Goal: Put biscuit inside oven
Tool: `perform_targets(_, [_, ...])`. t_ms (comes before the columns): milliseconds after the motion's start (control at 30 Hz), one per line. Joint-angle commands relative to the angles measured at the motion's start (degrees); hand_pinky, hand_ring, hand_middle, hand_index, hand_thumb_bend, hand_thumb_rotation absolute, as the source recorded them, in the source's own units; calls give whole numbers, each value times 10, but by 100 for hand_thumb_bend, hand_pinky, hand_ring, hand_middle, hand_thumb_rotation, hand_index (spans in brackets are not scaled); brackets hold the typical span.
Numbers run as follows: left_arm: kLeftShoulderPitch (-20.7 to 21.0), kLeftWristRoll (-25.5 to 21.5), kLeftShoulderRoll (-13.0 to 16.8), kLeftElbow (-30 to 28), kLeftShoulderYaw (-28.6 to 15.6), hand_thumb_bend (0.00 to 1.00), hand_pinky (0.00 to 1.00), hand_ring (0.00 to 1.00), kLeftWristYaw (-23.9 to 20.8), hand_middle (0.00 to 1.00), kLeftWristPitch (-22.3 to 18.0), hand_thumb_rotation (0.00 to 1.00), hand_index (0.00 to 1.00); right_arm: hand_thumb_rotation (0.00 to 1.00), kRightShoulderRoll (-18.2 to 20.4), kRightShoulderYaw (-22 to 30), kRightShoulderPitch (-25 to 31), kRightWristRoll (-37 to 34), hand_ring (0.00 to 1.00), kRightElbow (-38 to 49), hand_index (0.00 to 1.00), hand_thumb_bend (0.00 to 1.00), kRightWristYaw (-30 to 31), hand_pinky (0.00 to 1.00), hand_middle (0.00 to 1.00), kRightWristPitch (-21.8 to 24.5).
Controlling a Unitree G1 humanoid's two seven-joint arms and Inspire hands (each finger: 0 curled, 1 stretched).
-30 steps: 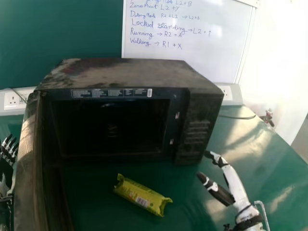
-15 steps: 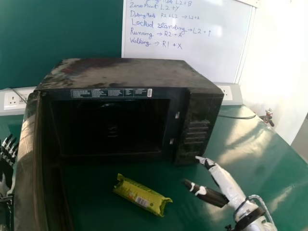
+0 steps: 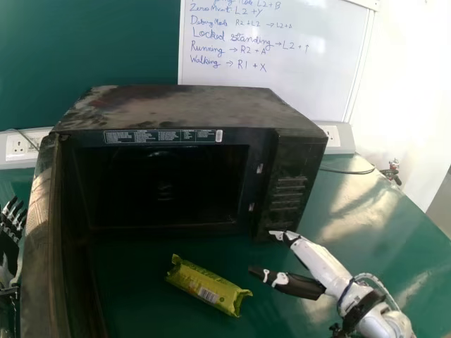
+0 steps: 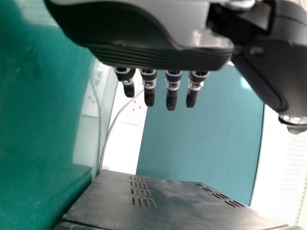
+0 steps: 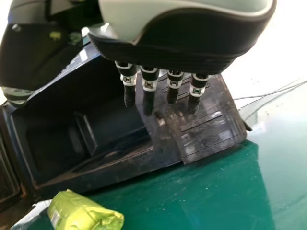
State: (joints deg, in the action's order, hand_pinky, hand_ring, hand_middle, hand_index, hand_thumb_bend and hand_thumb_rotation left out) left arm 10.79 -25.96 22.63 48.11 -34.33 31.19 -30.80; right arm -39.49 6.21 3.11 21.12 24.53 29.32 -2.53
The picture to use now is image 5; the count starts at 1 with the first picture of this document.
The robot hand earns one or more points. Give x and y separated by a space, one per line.
182 31

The black oven with glass door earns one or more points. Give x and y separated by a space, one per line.
60 143

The yellow-green biscuit packet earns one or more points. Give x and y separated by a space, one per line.
84 213

